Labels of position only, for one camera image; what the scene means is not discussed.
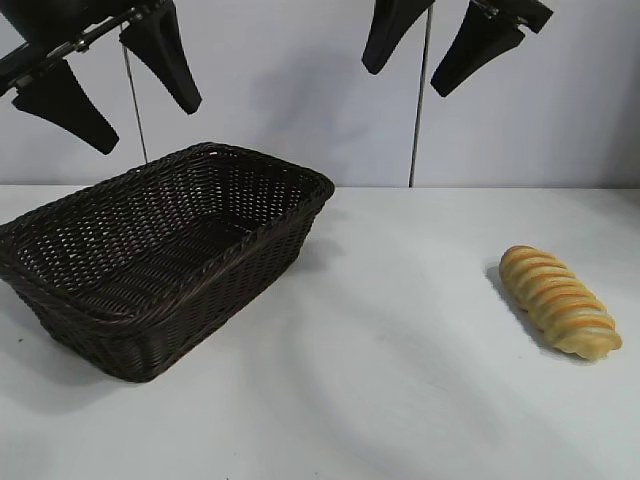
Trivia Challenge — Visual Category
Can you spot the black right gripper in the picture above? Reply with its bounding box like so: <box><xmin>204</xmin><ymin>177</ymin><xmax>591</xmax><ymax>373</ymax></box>
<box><xmin>360</xmin><ymin>0</ymin><xmax>555</xmax><ymax>99</ymax></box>

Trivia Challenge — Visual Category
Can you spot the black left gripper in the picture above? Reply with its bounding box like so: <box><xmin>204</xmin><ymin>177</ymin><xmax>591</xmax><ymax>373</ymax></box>
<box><xmin>0</xmin><ymin>0</ymin><xmax>203</xmax><ymax>156</ymax></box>

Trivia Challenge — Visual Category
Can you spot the dark brown woven basket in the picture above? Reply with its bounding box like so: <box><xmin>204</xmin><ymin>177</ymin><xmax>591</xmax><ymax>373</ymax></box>
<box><xmin>0</xmin><ymin>141</ymin><xmax>336</xmax><ymax>384</ymax></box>

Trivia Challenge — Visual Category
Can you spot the long twisted bread loaf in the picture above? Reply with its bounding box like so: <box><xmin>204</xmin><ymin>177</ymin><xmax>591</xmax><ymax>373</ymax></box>
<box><xmin>498</xmin><ymin>244</ymin><xmax>624</xmax><ymax>362</ymax></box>

